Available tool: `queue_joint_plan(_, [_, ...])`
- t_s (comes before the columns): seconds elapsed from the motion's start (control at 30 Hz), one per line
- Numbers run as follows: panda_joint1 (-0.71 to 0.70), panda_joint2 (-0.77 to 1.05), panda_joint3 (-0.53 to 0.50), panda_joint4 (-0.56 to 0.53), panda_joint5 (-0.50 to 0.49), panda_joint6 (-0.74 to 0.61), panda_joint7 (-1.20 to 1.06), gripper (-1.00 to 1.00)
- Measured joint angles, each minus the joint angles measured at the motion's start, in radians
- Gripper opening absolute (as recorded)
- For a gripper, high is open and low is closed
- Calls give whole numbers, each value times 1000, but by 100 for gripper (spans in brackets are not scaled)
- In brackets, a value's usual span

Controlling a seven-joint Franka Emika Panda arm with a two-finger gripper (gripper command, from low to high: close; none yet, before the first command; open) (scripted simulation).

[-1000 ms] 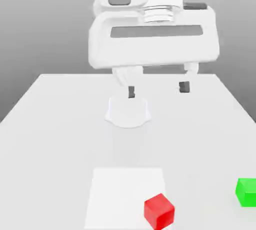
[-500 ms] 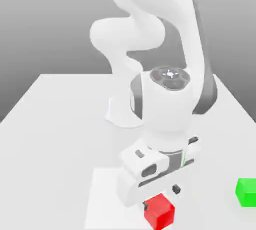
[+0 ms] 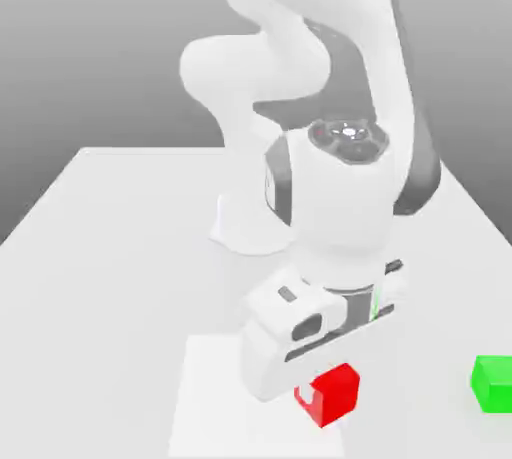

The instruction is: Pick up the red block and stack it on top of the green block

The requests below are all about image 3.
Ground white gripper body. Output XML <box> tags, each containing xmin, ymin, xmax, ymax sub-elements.
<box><xmin>238</xmin><ymin>303</ymin><xmax>403</xmax><ymax>403</ymax></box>

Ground small red cube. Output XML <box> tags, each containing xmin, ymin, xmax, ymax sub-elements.
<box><xmin>293</xmin><ymin>362</ymin><xmax>361</xmax><ymax>429</ymax></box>

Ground small green cube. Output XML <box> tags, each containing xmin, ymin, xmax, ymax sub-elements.
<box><xmin>469</xmin><ymin>354</ymin><xmax>512</xmax><ymax>415</ymax></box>

